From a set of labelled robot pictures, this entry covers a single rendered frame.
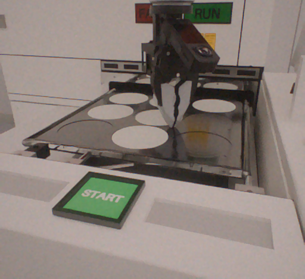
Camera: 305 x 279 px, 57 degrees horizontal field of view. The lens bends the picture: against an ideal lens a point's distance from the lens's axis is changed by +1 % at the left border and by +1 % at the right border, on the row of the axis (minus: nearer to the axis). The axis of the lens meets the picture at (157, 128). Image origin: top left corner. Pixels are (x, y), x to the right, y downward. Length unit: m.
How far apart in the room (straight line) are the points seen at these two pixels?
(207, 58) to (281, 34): 1.85
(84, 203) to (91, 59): 0.67
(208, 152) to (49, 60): 0.65
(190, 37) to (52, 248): 0.35
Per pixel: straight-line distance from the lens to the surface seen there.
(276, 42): 2.25
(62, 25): 0.90
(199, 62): 0.41
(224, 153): 0.45
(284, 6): 2.24
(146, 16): 0.78
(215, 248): 0.20
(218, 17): 0.74
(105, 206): 0.22
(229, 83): 0.75
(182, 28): 0.47
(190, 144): 0.46
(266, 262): 0.20
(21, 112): 1.08
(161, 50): 0.47
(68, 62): 0.91
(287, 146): 0.34
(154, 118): 0.57
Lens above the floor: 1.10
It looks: 23 degrees down
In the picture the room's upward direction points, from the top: straight up
